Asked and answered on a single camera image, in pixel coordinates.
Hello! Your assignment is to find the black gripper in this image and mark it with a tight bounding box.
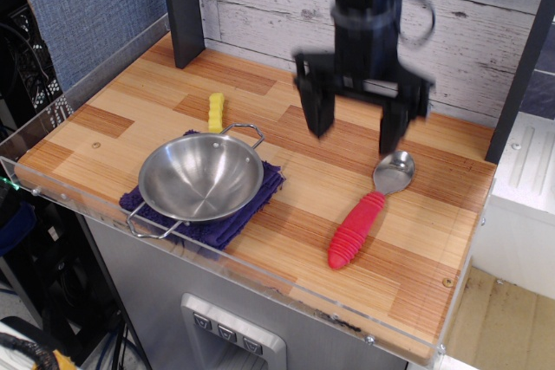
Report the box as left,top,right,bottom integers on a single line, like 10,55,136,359
294,21,432,154

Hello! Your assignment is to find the red handled metal spoon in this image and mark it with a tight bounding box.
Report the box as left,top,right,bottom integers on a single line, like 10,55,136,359
328,151,415,269

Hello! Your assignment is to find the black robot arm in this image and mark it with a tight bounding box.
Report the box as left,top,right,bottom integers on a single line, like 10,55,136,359
294,0,433,155

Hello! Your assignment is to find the yellow ridged plastic piece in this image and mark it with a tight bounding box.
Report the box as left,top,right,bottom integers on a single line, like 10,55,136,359
208,93,225,133

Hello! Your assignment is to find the purple folded cloth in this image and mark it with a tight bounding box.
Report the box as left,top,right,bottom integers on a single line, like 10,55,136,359
119,130,284,250

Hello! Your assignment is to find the white metal side cabinet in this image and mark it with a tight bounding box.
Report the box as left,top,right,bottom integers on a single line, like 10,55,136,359
471,113,554,298

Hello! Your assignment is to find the silver button control panel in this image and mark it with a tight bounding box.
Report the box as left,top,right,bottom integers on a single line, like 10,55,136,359
180,293,287,369

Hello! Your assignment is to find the black plastic crate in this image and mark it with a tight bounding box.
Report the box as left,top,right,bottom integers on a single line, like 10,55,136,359
1,0,62,127

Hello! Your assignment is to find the clear acrylic table guard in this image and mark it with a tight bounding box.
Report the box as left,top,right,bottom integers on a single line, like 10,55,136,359
1,35,494,369

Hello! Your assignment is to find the yellow tape piece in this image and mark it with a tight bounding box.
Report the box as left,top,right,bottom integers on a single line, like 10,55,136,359
49,350,80,370

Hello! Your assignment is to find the stainless steel two-handled bowl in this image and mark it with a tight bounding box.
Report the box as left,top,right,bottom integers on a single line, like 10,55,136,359
126,123,264,239

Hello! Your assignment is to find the dark right frame post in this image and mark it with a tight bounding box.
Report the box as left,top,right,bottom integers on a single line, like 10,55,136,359
485,0,554,164

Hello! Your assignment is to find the dark frame post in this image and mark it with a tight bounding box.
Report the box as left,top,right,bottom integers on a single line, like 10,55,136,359
166,0,206,68
485,0,554,164

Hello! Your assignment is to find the dark left frame post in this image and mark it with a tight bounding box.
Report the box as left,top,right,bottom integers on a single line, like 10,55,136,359
166,0,206,68

